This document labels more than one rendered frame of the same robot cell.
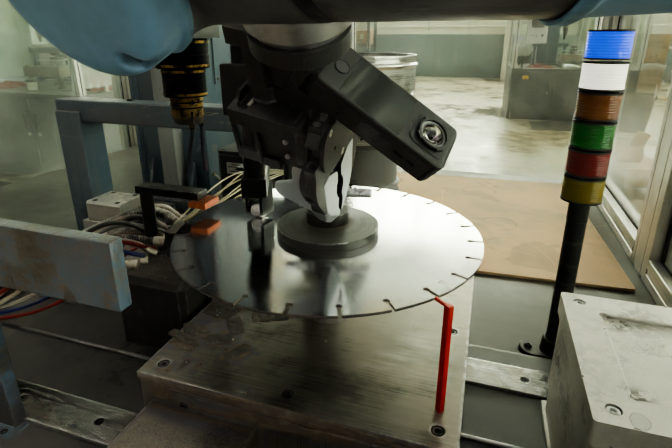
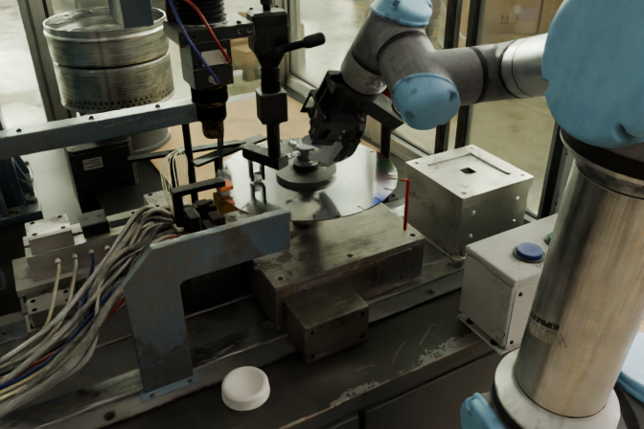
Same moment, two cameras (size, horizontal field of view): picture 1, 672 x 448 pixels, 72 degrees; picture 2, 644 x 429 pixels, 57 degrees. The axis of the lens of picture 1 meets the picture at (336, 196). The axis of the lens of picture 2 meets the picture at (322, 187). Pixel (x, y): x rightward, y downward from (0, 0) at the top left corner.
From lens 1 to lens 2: 77 cm
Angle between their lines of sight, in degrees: 43
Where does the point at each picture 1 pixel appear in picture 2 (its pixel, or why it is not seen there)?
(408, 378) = (380, 226)
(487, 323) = not seen: hidden behind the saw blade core
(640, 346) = (448, 170)
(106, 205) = (55, 233)
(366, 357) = (356, 228)
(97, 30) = (439, 121)
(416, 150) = (398, 119)
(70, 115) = not seen: outside the picture
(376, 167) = not seen: hidden behind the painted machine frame
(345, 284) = (361, 191)
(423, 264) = (372, 169)
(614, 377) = (454, 184)
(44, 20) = (422, 122)
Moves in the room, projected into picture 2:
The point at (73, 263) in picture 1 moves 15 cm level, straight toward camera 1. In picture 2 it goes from (264, 233) to (367, 243)
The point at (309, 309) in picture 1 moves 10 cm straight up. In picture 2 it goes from (368, 204) to (370, 148)
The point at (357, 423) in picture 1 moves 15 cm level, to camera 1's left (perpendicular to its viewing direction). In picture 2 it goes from (387, 248) to (329, 287)
